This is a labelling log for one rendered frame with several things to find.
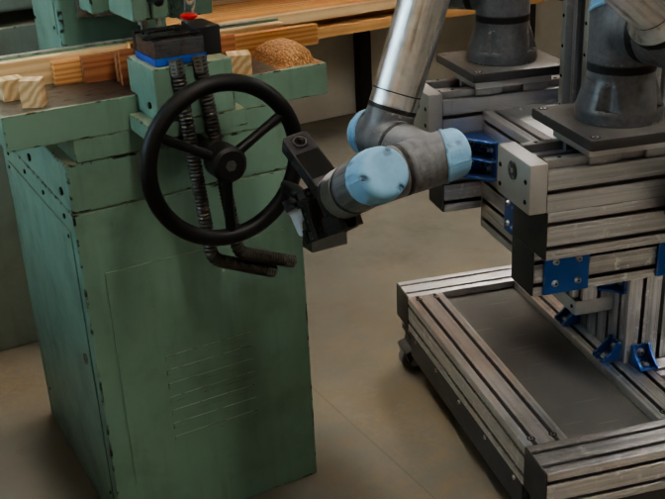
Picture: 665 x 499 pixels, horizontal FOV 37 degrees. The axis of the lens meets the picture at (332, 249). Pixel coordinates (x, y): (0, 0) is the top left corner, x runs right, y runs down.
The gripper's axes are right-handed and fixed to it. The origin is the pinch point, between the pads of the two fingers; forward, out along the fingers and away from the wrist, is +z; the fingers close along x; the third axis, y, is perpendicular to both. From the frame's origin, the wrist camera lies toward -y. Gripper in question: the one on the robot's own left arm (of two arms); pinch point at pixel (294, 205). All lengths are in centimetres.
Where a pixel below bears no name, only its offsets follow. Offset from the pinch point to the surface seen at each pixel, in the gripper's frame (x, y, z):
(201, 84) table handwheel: -10.5, -21.9, -6.3
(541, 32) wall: 273, -70, 275
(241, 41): 11.0, -35.5, 25.5
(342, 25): 127, -81, 207
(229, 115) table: -3.4, -18.5, 6.1
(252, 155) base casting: 3.4, -12.7, 20.2
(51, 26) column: -19, -52, 43
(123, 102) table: -18.5, -26.4, 12.2
